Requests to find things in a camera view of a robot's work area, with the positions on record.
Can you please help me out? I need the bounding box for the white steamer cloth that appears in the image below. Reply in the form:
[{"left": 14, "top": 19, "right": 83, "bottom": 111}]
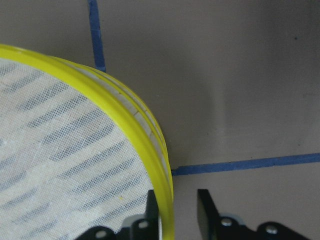
[{"left": 0, "top": 59, "right": 152, "bottom": 240}]

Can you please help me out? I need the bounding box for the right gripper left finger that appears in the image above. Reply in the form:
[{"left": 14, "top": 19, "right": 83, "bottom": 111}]
[{"left": 131, "top": 190, "right": 160, "bottom": 240}]

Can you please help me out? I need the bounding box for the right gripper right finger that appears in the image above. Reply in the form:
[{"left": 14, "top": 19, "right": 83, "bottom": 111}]
[{"left": 197, "top": 189, "right": 220, "bottom": 240}]

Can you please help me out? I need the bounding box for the yellow steamer layer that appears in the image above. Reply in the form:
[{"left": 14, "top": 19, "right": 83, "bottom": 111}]
[
  {"left": 56, "top": 58, "right": 171, "bottom": 176},
  {"left": 0, "top": 44, "right": 175, "bottom": 240}
]

